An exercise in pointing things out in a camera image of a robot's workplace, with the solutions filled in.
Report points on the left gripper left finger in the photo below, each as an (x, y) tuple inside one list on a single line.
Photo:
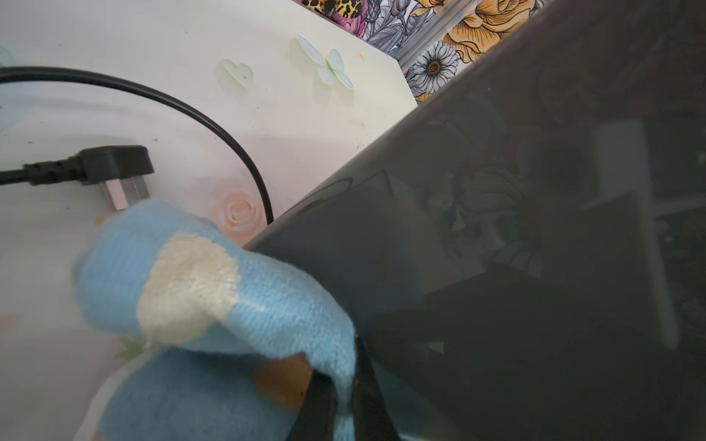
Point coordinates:
[(316, 419)]

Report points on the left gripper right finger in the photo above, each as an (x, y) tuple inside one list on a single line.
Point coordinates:
[(371, 419)]

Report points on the blue patterned cleaning cloth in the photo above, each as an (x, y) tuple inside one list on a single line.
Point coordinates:
[(172, 278)]

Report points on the grey coffee machine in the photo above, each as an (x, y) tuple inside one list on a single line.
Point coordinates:
[(524, 253)]

